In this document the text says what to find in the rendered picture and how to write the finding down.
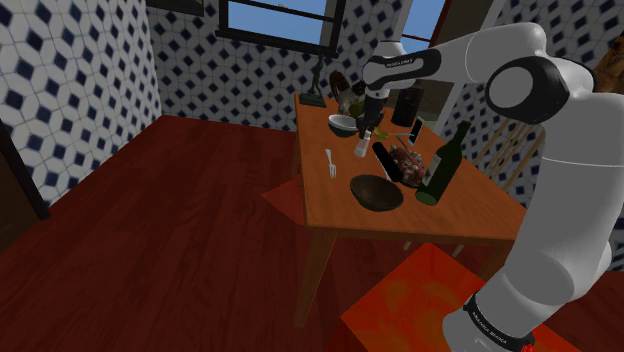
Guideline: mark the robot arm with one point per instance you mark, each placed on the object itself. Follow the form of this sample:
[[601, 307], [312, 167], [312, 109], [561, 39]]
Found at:
[[560, 204]]

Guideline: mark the white shaker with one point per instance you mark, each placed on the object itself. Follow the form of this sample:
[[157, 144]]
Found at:
[[362, 147]]

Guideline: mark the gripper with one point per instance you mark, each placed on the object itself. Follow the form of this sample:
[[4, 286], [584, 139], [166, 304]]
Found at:
[[374, 113]]

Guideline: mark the black cylinder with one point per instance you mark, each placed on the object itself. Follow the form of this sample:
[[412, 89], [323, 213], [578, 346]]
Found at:
[[386, 161]]

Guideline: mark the silver fork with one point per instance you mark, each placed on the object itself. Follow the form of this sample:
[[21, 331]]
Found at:
[[331, 166]]

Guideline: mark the glass bowl with brown pieces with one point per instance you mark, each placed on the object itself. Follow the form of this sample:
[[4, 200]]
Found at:
[[412, 166]]

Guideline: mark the dark green wine bottle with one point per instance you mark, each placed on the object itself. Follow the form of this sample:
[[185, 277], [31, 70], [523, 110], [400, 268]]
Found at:
[[442, 170]]

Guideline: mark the wooden slat-back chair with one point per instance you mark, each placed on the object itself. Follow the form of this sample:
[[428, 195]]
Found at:
[[507, 151]]

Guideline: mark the orange wooden table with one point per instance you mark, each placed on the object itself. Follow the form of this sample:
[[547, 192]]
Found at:
[[468, 212]]

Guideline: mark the white bowl with dark inside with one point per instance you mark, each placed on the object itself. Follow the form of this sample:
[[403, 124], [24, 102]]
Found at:
[[341, 126]]

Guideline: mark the dark wall picture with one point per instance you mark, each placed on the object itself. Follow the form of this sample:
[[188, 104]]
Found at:
[[175, 5]]

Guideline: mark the dark door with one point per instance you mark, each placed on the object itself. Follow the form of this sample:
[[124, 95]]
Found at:
[[14, 195]]

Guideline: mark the brown and white figure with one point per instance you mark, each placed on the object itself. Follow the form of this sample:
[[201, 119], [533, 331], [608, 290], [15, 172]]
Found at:
[[347, 95]]

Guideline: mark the black framed window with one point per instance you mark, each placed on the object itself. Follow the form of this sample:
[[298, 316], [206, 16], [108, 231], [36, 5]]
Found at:
[[278, 22]]

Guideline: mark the dark standing statuette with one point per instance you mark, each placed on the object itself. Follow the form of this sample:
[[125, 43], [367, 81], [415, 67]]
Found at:
[[314, 95]]

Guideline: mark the black cylindrical container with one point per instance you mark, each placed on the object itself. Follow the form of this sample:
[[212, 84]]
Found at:
[[405, 108]]

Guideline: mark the dark brown bowl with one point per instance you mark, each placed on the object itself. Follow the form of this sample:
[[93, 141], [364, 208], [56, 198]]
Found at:
[[376, 194]]

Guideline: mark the yellow green spoon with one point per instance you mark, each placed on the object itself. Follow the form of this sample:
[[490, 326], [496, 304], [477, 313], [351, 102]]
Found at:
[[381, 134]]

